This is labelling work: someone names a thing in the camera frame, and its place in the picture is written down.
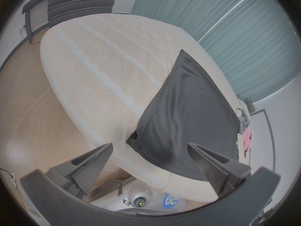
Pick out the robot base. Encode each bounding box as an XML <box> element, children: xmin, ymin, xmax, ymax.
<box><xmin>87</xmin><ymin>173</ymin><xmax>188</xmax><ymax>215</ymax></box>

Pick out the pink garment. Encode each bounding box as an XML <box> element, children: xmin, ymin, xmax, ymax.
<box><xmin>243</xmin><ymin>126</ymin><xmax>253</xmax><ymax>150</ymax></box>

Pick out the black chest of drawers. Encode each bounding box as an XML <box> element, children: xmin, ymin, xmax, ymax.
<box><xmin>47</xmin><ymin>0</ymin><xmax>117</xmax><ymax>28</ymax></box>

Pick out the blue-green curtain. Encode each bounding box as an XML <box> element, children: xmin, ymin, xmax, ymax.
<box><xmin>198</xmin><ymin>0</ymin><xmax>301</xmax><ymax>102</ymax></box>
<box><xmin>130</xmin><ymin>0</ymin><xmax>261</xmax><ymax>42</ymax></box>

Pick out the black T-shirt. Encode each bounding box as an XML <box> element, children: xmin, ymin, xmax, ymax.
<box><xmin>126</xmin><ymin>49</ymin><xmax>241</xmax><ymax>182</ymax></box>

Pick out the grey bedside table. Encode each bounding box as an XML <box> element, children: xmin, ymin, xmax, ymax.
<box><xmin>245</xmin><ymin>98</ymin><xmax>256</xmax><ymax>113</ymax></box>

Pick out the bed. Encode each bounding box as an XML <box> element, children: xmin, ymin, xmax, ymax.
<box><xmin>40</xmin><ymin>13</ymin><xmax>276</xmax><ymax>203</ymax></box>

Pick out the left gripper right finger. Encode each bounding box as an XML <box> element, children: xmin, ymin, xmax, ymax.
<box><xmin>187</xmin><ymin>143</ymin><xmax>251</xmax><ymax>196</ymax></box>

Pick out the grey garment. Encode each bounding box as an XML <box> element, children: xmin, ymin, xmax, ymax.
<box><xmin>239</xmin><ymin>112</ymin><xmax>252</xmax><ymax>134</ymax></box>

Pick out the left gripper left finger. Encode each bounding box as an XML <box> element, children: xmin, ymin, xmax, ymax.
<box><xmin>70</xmin><ymin>143</ymin><xmax>114</xmax><ymax>196</ymax></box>

